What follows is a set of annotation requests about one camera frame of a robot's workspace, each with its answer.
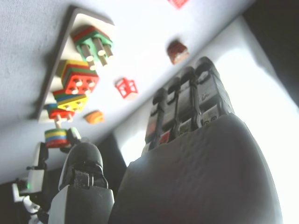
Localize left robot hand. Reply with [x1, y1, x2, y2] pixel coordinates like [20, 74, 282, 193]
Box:
[48, 57, 285, 224]

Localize round ring block stack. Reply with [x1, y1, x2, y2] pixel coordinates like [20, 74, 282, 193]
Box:
[44, 127, 71, 149]

